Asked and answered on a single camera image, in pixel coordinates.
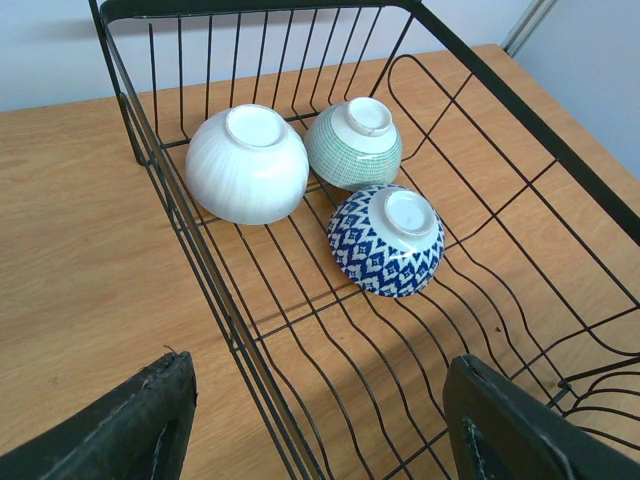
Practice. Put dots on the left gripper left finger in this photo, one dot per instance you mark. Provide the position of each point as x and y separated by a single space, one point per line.
138 430

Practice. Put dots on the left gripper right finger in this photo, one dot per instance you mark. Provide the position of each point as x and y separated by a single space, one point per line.
498 431

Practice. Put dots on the red patterned blue bowl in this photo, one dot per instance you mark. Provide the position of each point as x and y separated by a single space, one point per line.
387 239

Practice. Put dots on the black wire dish rack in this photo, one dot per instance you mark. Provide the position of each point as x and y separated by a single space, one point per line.
540 274

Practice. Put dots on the white ribbed bowl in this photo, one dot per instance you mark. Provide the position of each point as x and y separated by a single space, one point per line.
247 165

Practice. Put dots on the green dashed pattern bowl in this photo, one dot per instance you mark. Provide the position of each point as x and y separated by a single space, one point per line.
355 144

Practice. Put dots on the aluminium rail frame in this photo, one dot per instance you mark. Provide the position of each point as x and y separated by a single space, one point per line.
533 16

